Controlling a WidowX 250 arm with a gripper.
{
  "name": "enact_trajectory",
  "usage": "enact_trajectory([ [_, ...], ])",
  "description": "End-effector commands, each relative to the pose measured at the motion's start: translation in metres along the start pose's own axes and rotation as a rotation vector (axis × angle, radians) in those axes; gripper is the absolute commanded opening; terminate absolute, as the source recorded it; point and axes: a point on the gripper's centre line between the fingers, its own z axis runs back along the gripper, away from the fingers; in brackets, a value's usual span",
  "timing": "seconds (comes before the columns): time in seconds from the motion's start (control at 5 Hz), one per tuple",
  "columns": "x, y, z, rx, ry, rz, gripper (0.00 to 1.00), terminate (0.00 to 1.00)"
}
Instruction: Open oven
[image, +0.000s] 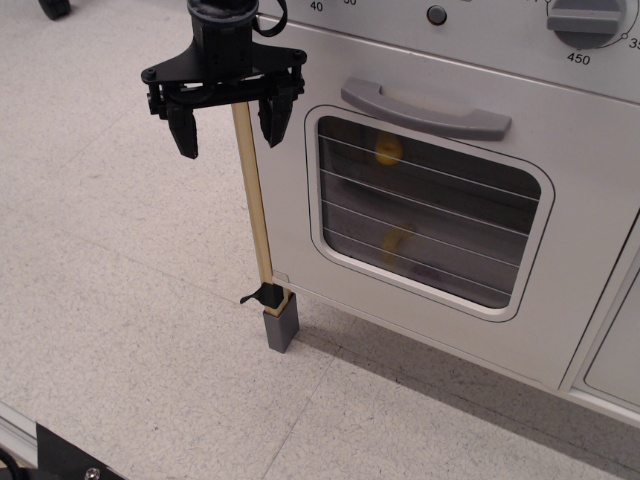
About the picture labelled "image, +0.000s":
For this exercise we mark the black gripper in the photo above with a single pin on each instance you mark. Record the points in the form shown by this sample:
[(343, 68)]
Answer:
[(223, 65)]

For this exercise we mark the grey oven door handle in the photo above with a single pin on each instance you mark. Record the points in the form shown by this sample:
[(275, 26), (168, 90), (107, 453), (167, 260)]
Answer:
[(477, 124)]

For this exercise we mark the white oven door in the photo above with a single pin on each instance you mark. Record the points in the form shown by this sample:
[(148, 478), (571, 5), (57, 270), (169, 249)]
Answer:
[(514, 241)]

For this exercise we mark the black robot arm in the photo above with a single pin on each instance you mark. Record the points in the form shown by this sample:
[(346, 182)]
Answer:
[(220, 7)]

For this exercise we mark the white toy oven cabinet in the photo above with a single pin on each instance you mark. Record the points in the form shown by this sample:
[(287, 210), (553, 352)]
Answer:
[(511, 38)]

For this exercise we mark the black wheel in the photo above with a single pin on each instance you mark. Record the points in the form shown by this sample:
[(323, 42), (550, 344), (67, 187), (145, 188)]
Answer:
[(55, 9)]

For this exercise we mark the yellow toy banana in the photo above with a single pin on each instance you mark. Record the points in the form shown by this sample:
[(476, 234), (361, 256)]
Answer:
[(392, 242)]

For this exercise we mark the grey round button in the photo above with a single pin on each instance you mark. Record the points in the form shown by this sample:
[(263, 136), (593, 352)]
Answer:
[(436, 15)]

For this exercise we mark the grey temperature knob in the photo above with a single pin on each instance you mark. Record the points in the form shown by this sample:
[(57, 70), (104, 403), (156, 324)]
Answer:
[(586, 24)]

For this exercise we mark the white lower drawer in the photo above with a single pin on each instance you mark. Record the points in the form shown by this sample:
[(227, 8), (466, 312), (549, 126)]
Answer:
[(615, 368)]

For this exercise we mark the wooden corner post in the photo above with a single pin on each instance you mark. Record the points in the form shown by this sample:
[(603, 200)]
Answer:
[(244, 134)]

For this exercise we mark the black tape on post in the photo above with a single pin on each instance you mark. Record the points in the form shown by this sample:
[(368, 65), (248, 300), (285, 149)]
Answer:
[(268, 295)]

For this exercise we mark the grey post foot cap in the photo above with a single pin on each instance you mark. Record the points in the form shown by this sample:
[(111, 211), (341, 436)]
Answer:
[(282, 329)]

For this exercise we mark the aluminium frame rail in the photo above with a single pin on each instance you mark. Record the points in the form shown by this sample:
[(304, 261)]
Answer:
[(19, 436)]

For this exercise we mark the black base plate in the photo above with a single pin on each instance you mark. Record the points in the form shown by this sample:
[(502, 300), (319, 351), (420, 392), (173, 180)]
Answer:
[(59, 459)]

